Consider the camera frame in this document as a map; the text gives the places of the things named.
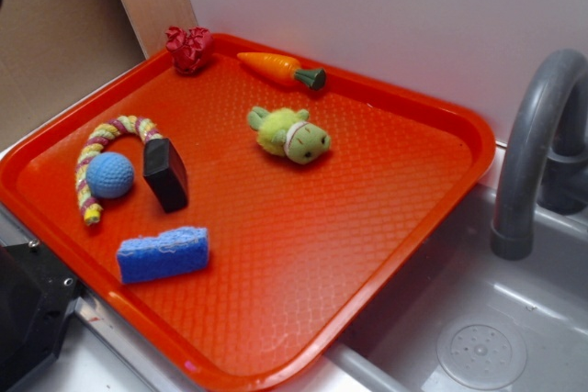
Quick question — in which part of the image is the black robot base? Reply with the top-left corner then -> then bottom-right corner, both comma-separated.
1,240 -> 82,391

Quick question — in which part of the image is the grey toy faucet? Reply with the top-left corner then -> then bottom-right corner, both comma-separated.
491,49 -> 587,261

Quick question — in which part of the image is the orange plastic tray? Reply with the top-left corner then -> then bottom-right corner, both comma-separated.
1,34 -> 495,391

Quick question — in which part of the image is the red crumpled cloth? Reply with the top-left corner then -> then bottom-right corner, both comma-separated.
165,27 -> 214,75

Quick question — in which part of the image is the blue sponge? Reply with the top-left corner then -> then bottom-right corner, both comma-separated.
116,227 -> 209,284

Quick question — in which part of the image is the grey toy sink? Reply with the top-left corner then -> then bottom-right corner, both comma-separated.
328,186 -> 587,391

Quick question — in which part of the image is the black box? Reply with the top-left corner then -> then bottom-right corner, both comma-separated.
142,138 -> 188,213

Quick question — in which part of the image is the blue dimpled ball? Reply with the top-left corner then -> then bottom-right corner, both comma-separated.
85,152 -> 135,199

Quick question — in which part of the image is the orange toy carrot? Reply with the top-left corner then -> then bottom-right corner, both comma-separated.
237,52 -> 327,91

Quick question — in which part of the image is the multicolour rope toy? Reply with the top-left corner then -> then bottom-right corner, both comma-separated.
74,116 -> 163,226

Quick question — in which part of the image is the green plush toy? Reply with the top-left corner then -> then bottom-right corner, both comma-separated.
247,106 -> 331,165

